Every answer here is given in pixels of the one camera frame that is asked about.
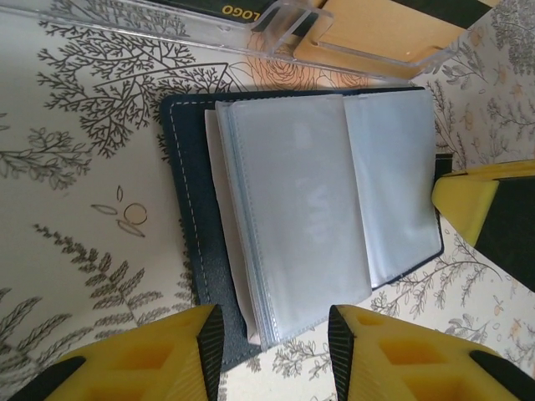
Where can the gold plastic card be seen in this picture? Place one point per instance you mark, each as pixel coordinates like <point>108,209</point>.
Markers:
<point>376,29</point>

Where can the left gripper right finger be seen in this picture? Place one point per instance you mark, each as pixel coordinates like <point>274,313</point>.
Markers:
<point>418,363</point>

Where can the navy card holder wallet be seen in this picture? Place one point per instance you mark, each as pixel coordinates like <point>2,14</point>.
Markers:
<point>292,188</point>

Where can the black VIP card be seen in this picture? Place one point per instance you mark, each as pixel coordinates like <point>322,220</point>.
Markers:
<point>200,5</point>

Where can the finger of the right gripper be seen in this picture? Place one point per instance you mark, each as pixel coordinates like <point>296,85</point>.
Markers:
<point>472,200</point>

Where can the clear acrylic card organizer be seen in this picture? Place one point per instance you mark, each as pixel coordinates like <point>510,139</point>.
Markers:
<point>276,21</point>

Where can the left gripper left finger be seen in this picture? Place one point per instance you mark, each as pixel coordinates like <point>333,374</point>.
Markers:
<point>125,363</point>

